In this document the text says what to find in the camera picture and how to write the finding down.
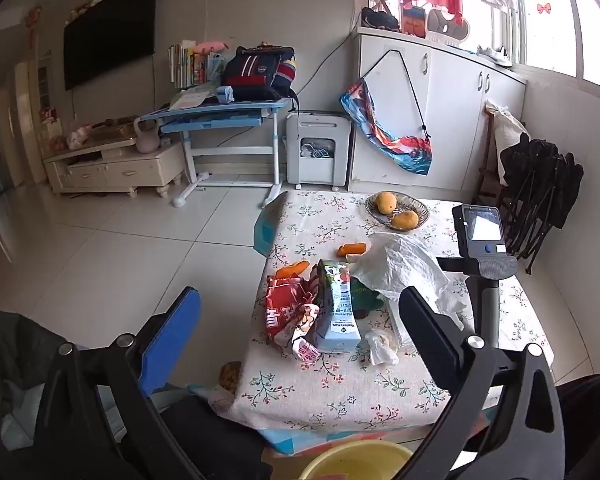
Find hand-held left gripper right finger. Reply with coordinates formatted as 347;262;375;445
399;286;566;480

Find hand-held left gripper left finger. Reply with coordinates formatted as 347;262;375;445
32;286;203;480

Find white tissue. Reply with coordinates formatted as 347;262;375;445
365;330;401;366

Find green wrapper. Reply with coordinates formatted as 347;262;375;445
350;280;386;318

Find white plastic bag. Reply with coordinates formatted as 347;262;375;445
352;232;468;333

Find light blue milk carton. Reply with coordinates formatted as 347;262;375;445
310;259;362;353

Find red snack bag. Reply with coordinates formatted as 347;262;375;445
265;275;323;363

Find yellow plastic bucket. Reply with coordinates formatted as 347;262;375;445
297;441;415;480

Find woven fruit basket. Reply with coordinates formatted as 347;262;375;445
365;191;430;232

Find wooden chair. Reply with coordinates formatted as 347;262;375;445
477;105;511;206

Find black folding chairs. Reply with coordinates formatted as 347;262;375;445
500;137;584;276

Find person's left leg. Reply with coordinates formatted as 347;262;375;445
155;394;274;480

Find person's leg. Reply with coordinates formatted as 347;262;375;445
155;394;274;480
555;374;600;480

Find white cloth bag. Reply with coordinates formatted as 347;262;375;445
485;100;531;186

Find floral tablecloth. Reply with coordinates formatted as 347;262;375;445
227;190;556;433

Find white cabinet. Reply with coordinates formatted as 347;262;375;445
347;30;528;198

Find cream television cabinet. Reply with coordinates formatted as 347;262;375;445
42;130;188;198

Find person's right leg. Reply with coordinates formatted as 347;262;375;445
555;374;600;480

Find pink kettlebell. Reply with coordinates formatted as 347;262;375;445
134;116;161;154

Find white sneakers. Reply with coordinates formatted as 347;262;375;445
476;46;513;66

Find white air purifier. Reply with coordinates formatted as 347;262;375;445
286;110;353;191

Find blue study desk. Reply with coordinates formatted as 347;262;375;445
140;97;293;208

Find white papers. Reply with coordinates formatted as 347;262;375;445
169;87;216;111

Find orange picture box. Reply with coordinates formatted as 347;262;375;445
401;5;427;38

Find black shoes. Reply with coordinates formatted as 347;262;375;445
361;7;401;33

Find row of books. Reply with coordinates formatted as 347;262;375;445
167;42;211;91

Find dark striped backpack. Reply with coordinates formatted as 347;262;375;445
221;46;299;102

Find colourful drawstring bag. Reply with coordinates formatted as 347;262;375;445
340;50;433;176

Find black wall television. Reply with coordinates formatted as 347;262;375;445
62;0;159;92

